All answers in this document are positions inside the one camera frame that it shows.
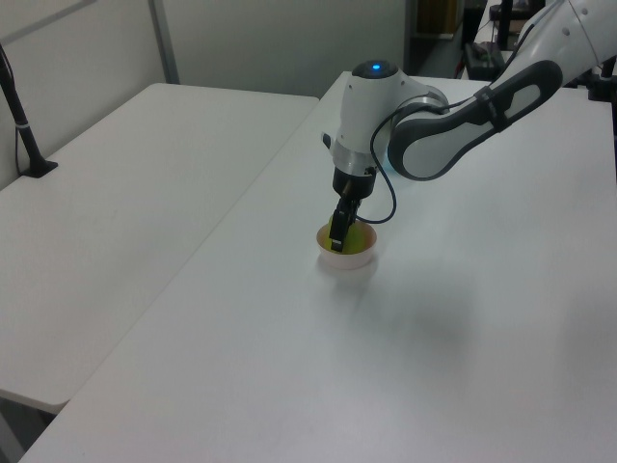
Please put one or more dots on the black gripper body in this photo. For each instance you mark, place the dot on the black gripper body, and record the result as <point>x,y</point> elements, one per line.
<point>352,183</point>

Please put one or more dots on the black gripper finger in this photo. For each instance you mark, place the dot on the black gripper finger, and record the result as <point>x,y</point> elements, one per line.
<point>352,208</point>
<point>337,231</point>

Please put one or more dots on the green pear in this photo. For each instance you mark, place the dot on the green pear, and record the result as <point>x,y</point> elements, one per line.
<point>357,239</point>

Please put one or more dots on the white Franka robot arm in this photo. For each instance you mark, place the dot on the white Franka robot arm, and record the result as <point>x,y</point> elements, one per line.
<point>434,144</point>

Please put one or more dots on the pink plastic bowl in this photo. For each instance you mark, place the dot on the pink plastic bowl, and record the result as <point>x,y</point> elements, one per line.
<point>347,261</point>

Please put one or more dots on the black and green device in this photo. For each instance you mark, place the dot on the black and green device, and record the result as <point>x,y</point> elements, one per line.
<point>482,62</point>

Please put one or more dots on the yellow brown cabinet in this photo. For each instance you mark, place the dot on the yellow brown cabinet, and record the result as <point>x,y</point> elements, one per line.
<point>431,14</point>

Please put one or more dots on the black monitor stand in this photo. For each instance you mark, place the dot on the black monitor stand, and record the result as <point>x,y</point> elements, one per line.
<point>505,24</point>

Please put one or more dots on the black clamp stand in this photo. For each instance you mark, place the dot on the black clamp stand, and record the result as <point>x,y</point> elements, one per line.
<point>602,82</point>

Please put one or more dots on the grey metal partition post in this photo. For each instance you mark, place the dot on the grey metal partition post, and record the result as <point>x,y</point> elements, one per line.
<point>164,38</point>

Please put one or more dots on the black camera stand pole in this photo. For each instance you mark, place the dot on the black camera stand pole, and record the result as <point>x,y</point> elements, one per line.
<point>19,120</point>

